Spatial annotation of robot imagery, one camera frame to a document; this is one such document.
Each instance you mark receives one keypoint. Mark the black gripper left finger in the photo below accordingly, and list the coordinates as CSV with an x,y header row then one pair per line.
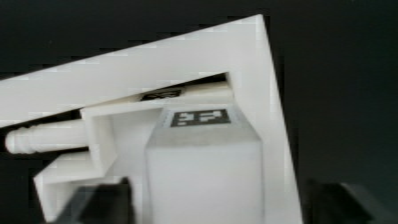
x,y
100,205

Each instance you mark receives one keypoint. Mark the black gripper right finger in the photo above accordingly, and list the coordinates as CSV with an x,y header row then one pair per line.
x,y
341,204

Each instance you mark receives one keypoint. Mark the white chair leg with marker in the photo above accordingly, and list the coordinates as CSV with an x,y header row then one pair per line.
x,y
204,167

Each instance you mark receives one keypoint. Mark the white chair seat part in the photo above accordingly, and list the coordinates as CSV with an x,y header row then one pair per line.
x,y
84,137

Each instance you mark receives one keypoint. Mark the white U-shaped fence frame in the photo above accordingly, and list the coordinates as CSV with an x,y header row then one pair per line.
x,y
219,54

